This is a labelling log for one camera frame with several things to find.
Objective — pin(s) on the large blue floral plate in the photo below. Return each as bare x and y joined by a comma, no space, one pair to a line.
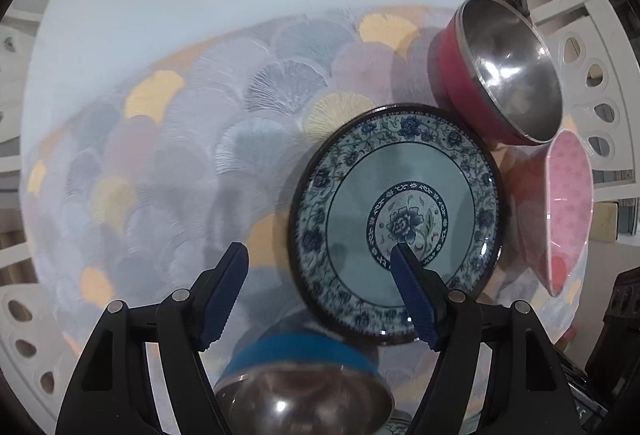
350,195

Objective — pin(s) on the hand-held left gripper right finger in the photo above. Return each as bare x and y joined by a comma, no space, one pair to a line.
415,295

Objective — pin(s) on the blue steel bowl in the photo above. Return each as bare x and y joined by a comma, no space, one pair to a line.
300,350

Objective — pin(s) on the pink patterned bowl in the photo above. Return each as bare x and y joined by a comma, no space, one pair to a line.
570,195

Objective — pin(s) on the medium blue floral plate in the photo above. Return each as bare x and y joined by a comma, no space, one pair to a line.
398,422

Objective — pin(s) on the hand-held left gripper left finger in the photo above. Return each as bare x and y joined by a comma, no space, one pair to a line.
225,295

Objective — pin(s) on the white chair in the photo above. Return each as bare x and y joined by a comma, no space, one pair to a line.
47,332
580,15
15,30

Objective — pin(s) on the fan-patterned placemat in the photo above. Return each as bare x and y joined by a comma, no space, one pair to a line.
175,195

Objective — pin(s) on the red steel bowl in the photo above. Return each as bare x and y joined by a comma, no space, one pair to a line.
450,65

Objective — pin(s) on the pale yellow box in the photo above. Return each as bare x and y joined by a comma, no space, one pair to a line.
607,220

